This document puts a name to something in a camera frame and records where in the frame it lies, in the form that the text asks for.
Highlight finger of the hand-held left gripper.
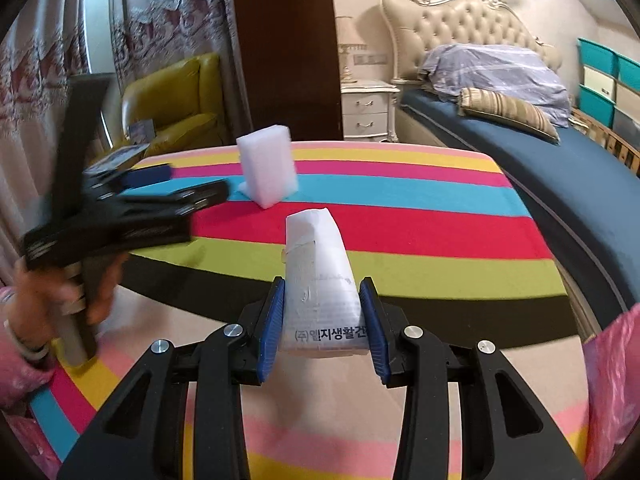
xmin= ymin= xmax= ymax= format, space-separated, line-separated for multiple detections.
xmin=85 ymin=162 xmax=173 ymax=192
xmin=117 ymin=180 xmax=231 ymax=217

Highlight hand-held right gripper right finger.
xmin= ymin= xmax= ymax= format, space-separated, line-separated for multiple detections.
xmin=357 ymin=276 xmax=587 ymax=480

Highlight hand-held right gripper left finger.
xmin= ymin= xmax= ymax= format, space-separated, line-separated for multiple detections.
xmin=56 ymin=276 xmax=287 ymax=480

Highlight white plastic wrap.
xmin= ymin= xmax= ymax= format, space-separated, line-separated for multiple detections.
xmin=280 ymin=207 xmax=373 ymax=361

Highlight white foam block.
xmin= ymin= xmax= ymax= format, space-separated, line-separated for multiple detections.
xmin=236 ymin=124 xmax=300 ymax=208

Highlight pink plastic bag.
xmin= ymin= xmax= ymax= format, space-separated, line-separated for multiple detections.
xmin=582 ymin=302 xmax=640 ymax=480

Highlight person's left forearm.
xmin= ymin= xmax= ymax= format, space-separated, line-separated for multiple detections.
xmin=0 ymin=285 xmax=57 ymax=413

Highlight person's left hand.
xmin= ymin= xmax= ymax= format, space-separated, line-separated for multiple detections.
xmin=7 ymin=251 xmax=132 ymax=347

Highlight white flat box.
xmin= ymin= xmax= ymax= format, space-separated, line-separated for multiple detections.
xmin=87 ymin=144 xmax=151 ymax=176

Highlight blue picture booklet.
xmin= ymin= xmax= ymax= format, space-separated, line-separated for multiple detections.
xmin=127 ymin=120 xmax=156 ymax=142

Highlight yellow leather armchair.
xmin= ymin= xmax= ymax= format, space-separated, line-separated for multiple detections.
xmin=121 ymin=53 xmax=226 ymax=158

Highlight striped colourful tablecloth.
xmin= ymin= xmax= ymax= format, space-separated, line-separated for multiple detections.
xmin=27 ymin=140 xmax=596 ymax=480

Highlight lace patterned curtain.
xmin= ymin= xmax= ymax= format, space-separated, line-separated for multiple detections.
xmin=0 ymin=10 xmax=101 ymax=281
xmin=105 ymin=0 xmax=241 ymax=126

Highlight dark wooden wardrobe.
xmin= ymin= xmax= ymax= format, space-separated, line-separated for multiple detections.
xmin=230 ymin=0 xmax=346 ymax=143

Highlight white nightstand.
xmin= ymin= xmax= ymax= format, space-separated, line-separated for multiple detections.
xmin=341 ymin=80 xmax=401 ymax=143

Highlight table lamp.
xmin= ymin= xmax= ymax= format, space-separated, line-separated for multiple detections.
xmin=334 ymin=15 xmax=359 ymax=86

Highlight pink cloth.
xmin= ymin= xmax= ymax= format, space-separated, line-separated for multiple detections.
xmin=0 ymin=410 xmax=62 ymax=480

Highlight bed with blue sheet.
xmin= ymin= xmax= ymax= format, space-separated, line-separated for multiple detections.
xmin=397 ymin=85 xmax=640 ymax=341

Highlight striped beige pillow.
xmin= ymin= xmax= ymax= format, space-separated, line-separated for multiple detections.
xmin=457 ymin=87 xmax=561 ymax=143

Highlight lilac striped duvet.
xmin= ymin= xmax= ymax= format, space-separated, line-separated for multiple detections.
xmin=417 ymin=42 xmax=571 ymax=128

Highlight tufted beige headboard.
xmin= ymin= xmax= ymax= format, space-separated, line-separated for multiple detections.
xmin=380 ymin=0 xmax=563 ymax=83

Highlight stack of plastic storage boxes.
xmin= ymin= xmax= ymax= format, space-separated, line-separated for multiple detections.
xmin=575 ymin=37 xmax=640 ymax=138

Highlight white bracelet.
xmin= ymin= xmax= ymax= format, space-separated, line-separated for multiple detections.
xmin=2 ymin=317 xmax=51 ymax=361

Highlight wooden crib rail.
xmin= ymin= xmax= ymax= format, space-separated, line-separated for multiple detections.
xmin=570 ymin=107 xmax=640 ymax=176

